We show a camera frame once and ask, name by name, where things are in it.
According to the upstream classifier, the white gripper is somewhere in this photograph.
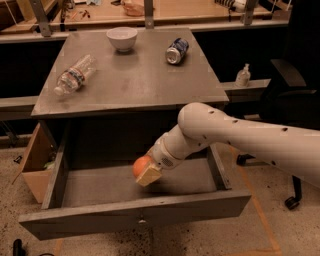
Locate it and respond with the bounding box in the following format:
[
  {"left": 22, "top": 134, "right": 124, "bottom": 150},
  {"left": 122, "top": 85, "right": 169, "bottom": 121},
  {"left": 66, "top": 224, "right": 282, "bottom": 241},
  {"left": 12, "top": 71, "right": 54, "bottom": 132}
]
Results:
[{"left": 136, "top": 136, "right": 182, "bottom": 187}]

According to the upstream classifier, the orange fruit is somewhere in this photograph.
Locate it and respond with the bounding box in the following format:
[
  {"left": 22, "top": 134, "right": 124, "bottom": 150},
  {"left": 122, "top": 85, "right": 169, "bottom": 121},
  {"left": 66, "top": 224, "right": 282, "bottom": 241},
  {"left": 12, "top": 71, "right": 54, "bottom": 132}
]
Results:
[{"left": 132, "top": 155, "right": 152, "bottom": 178}]

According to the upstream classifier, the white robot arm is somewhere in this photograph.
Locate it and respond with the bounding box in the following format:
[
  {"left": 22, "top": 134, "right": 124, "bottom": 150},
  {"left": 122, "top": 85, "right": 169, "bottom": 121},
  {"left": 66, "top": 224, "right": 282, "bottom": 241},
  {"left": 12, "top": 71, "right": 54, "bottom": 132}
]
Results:
[{"left": 133, "top": 103, "right": 320, "bottom": 187}]

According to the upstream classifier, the grey open top drawer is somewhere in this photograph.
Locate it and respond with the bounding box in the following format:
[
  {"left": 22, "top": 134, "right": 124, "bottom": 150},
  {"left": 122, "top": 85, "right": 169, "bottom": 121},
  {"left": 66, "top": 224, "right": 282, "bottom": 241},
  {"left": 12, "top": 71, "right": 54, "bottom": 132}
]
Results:
[{"left": 19, "top": 120, "right": 251, "bottom": 240}]

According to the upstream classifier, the grey wooden cabinet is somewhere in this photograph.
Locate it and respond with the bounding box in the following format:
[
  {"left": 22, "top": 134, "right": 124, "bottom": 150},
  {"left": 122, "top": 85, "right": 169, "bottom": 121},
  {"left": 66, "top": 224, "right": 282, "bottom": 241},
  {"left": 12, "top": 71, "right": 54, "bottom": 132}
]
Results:
[{"left": 30, "top": 27, "right": 230, "bottom": 168}]

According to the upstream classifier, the brown cardboard box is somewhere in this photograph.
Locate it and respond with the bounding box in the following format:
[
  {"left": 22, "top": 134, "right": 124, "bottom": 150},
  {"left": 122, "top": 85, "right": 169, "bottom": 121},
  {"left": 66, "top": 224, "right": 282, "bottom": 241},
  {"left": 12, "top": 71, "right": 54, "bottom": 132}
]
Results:
[{"left": 12, "top": 124, "right": 56, "bottom": 203}]

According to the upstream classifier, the clear plastic water bottle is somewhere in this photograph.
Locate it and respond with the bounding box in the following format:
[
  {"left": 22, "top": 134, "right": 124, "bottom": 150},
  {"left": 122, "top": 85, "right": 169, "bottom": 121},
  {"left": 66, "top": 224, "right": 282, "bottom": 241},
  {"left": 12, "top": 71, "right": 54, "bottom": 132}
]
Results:
[{"left": 54, "top": 54, "right": 97, "bottom": 96}]

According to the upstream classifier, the blue soda can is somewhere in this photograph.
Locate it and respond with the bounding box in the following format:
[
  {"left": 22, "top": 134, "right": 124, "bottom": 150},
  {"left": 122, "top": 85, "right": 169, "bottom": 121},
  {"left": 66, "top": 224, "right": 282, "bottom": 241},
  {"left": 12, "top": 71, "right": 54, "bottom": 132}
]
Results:
[{"left": 165, "top": 38, "right": 189, "bottom": 65}]

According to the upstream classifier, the hand sanitizer pump bottle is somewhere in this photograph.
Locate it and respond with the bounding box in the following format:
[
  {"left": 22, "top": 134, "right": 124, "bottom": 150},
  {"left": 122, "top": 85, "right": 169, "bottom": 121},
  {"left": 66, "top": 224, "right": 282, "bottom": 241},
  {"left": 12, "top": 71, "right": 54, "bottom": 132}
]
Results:
[{"left": 235, "top": 63, "right": 251, "bottom": 87}]

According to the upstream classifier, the white ceramic bowl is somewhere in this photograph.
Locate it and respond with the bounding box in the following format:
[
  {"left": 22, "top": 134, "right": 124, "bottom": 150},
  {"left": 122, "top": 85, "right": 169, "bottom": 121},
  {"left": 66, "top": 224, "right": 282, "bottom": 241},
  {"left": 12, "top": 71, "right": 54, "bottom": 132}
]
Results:
[{"left": 106, "top": 27, "right": 138, "bottom": 52}]

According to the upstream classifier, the black object on floor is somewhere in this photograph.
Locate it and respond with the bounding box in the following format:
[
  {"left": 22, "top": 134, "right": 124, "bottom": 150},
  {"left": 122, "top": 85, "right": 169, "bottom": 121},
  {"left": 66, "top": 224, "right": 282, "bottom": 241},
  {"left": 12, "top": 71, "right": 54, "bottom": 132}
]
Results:
[{"left": 13, "top": 239, "right": 26, "bottom": 256}]

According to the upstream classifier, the black office chair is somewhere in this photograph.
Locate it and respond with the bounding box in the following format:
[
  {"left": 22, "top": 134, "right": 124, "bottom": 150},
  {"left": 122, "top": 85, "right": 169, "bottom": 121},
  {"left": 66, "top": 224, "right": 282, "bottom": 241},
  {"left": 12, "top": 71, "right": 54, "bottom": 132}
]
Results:
[{"left": 236, "top": 0, "right": 320, "bottom": 211}]

